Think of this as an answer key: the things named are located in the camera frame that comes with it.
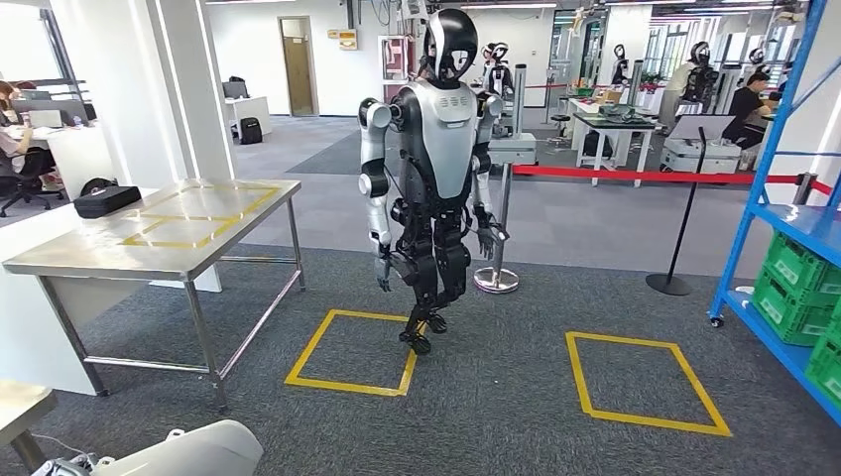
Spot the white table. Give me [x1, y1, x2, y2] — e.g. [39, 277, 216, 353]
[571, 108, 660, 189]

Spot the black backpack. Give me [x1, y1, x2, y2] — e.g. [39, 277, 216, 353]
[79, 176, 121, 198]
[237, 116, 265, 147]

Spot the white column stand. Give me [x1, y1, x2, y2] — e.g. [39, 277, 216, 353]
[487, 63, 539, 167]

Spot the black belt stanchion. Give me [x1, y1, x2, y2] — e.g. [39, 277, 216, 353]
[791, 172, 820, 207]

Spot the blue metal shelf rack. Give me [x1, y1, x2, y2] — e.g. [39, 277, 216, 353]
[708, 0, 841, 428]

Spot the black office chair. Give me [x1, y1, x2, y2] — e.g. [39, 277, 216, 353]
[0, 147, 68, 219]

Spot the black sign stand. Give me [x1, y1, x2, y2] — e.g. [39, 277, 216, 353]
[645, 114, 737, 298]

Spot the person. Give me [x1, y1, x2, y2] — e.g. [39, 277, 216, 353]
[0, 79, 42, 198]
[721, 69, 776, 151]

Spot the yellow floor tape square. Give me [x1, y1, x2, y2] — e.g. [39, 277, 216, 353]
[564, 330, 734, 439]

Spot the brown door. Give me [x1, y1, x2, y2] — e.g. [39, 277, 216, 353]
[278, 15, 320, 118]

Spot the white desk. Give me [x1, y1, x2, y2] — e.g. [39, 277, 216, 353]
[0, 188, 159, 399]
[223, 94, 274, 143]
[0, 121, 118, 201]

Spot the chrome belt stanchion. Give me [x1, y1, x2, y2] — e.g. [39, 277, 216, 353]
[472, 162, 522, 296]

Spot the green plastic crate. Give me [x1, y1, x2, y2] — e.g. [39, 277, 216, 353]
[751, 268, 836, 348]
[762, 233, 841, 298]
[803, 314, 841, 410]

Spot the white curved car part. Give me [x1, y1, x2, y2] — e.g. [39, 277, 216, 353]
[90, 418, 266, 476]

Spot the black carrying case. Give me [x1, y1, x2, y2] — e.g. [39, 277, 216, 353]
[72, 184, 143, 221]

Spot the steel table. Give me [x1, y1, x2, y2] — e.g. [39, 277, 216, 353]
[1, 177, 308, 414]

